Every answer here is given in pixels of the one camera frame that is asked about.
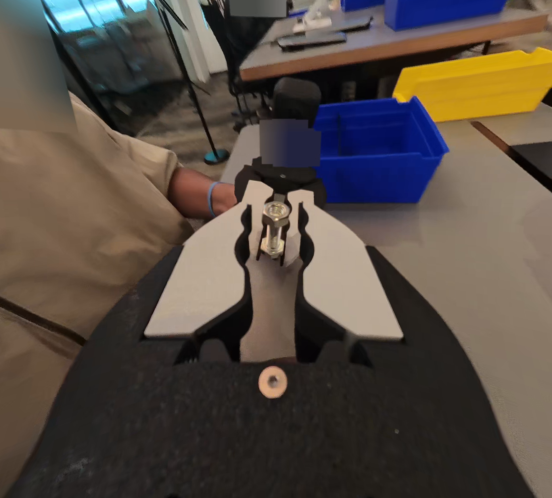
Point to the blue divided plastic bin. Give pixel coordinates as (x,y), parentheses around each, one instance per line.
(379,179)

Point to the person's left forearm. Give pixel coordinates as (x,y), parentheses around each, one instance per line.
(189,191)

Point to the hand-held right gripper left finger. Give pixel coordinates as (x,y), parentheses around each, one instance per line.
(198,286)

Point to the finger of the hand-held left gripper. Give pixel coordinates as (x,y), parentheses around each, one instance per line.
(304,196)
(258,192)

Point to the dark flat device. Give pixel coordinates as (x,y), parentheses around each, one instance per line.
(345,24)
(310,41)

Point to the silver hex bolt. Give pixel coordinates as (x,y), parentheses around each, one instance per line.
(276,213)

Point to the black desk mat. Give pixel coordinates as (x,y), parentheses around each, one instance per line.
(534,161)

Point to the blue wristband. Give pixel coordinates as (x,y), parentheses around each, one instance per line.
(211,200)

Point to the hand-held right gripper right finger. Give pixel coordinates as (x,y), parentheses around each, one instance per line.
(349,286)

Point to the yellow plastic bin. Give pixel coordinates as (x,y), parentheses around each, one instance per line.
(474,88)

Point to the silver hex nut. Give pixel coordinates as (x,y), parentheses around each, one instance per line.
(271,250)

